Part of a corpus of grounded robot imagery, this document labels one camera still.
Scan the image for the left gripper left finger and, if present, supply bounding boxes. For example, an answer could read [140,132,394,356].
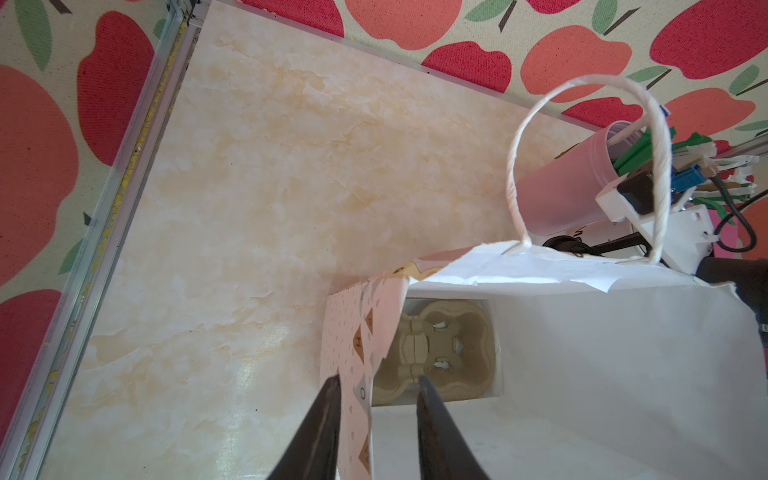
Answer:
[268,375,342,480]

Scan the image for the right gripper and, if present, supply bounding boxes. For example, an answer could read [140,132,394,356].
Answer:
[696,257,768,348]

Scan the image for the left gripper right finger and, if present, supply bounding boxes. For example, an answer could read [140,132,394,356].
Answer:
[416,376,489,480]

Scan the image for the single cardboard cup carrier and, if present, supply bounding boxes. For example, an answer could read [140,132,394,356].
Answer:
[373,298,497,406]

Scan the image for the white patterned gift bag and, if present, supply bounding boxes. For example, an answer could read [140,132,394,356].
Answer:
[320,75,767,479]

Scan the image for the pink cup holder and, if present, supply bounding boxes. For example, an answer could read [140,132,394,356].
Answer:
[516,121,640,237]

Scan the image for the left aluminium frame post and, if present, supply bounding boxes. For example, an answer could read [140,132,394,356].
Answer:
[1,1,195,479]

